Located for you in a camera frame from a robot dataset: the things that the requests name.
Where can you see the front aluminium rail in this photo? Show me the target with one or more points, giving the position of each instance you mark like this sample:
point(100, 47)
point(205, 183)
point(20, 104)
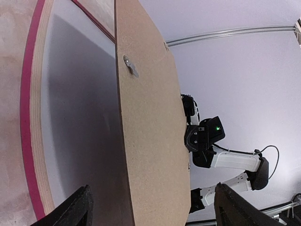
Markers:
point(288, 214)

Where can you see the pink wooden picture frame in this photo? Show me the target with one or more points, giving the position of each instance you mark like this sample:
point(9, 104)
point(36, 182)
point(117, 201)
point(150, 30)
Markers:
point(99, 12)

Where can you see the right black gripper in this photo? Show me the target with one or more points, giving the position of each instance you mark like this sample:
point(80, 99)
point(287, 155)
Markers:
point(196, 138)

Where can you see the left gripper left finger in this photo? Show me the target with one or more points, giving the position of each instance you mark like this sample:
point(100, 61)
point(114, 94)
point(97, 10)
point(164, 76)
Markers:
point(76, 210)

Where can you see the right aluminium corner post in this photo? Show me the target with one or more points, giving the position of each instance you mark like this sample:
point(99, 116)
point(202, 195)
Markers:
point(229, 33)

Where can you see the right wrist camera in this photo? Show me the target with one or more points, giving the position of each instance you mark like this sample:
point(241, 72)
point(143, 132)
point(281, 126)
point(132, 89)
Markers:
point(190, 109)

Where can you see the brown cardboard backing board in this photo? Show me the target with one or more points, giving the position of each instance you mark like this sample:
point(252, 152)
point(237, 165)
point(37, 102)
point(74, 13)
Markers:
point(153, 120)

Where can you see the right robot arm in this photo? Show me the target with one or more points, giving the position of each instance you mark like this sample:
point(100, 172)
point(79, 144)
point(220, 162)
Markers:
point(255, 167)

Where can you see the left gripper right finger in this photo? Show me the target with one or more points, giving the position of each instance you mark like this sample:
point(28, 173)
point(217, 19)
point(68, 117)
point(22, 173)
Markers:
point(233, 210)

